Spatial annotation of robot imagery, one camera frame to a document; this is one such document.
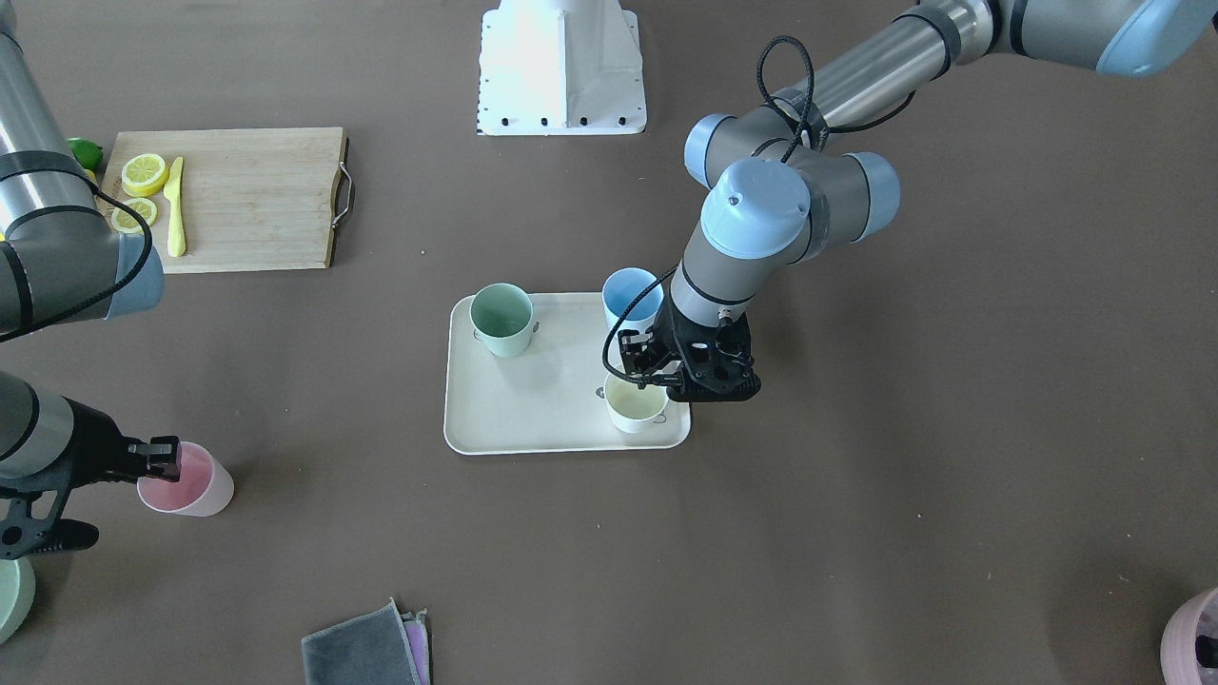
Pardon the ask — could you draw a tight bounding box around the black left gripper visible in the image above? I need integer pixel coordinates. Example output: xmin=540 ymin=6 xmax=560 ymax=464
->
xmin=619 ymin=303 xmax=762 ymax=402

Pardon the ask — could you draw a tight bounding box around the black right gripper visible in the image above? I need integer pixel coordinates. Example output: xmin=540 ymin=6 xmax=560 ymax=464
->
xmin=2 ymin=399 xmax=181 ymax=559

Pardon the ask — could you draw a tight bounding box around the cream plastic cup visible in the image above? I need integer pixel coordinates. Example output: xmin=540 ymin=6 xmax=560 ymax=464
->
xmin=603 ymin=374 xmax=669 ymax=434

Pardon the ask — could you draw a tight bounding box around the pink plastic cup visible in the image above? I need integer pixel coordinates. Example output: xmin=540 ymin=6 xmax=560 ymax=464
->
xmin=136 ymin=440 xmax=235 ymax=517

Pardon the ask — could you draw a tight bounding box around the blue plastic cup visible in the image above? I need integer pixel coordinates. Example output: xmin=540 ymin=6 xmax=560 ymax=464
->
xmin=600 ymin=267 xmax=665 ymax=333

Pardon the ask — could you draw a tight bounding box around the green plastic cup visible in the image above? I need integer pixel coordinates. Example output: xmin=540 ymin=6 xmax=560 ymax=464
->
xmin=469 ymin=283 xmax=533 ymax=360

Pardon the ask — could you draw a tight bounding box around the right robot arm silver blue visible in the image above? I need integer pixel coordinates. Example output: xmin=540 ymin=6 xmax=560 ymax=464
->
xmin=1 ymin=11 xmax=180 ymax=559

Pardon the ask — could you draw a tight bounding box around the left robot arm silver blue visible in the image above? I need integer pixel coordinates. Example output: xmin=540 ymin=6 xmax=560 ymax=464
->
xmin=603 ymin=1 xmax=1216 ymax=402

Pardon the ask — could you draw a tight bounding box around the cream rabbit tray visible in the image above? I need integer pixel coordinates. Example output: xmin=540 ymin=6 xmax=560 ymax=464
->
xmin=443 ymin=293 xmax=692 ymax=456

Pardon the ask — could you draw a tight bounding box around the green bowl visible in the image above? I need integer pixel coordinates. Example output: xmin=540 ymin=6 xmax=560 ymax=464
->
xmin=0 ymin=557 xmax=37 ymax=644

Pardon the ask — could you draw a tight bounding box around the yellow plastic knife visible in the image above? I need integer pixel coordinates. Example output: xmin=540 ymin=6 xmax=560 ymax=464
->
xmin=162 ymin=157 xmax=188 ymax=258

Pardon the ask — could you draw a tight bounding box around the lemon slice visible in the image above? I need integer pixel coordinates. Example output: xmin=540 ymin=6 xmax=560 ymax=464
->
xmin=119 ymin=154 xmax=169 ymax=197
xmin=108 ymin=197 xmax=158 ymax=234

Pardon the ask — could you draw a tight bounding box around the wooden cutting board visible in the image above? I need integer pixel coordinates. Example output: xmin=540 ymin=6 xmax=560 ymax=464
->
xmin=97 ymin=127 xmax=352 ymax=274

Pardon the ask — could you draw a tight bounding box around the grey folded cloth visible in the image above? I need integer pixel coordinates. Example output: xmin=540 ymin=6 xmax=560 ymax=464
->
xmin=301 ymin=601 xmax=432 ymax=684

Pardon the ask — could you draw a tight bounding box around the green lime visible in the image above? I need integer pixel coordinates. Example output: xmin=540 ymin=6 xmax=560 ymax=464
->
xmin=67 ymin=137 xmax=105 ymax=172

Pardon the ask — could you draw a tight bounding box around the pink bowl with ice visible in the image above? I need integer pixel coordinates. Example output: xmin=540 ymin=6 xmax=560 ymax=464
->
xmin=1160 ymin=587 xmax=1217 ymax=684

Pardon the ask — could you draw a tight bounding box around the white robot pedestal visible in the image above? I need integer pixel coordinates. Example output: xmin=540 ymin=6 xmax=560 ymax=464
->
xmin=476 ymin=1 xmax=648 ymax=137

